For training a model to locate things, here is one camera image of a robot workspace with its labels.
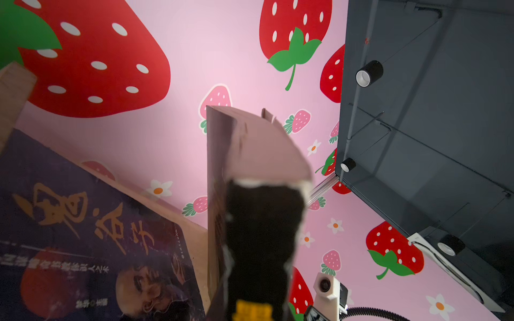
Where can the black ceiling spotlight upper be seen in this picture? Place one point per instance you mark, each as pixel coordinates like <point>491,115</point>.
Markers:
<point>369,74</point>

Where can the wooden two-tier shelf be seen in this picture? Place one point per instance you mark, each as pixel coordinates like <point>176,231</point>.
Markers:
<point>17,84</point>

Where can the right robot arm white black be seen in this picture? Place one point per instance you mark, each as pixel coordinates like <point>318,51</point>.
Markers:
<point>312,314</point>

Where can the black ceiling spotlight middle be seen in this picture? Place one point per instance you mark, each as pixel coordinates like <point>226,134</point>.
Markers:
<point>347,165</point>

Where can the dark blue portrait cover book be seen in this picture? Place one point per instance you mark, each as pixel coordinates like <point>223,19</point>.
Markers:
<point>75,248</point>

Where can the black antler cover book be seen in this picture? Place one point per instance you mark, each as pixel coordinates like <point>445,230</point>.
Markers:
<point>259,184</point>

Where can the black ceiling spotlight lower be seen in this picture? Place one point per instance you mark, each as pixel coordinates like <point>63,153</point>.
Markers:
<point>451,245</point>

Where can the black ceiling spotlight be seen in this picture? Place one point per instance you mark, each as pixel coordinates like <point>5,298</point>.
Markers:
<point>347,165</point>
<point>369,74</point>
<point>451,245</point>

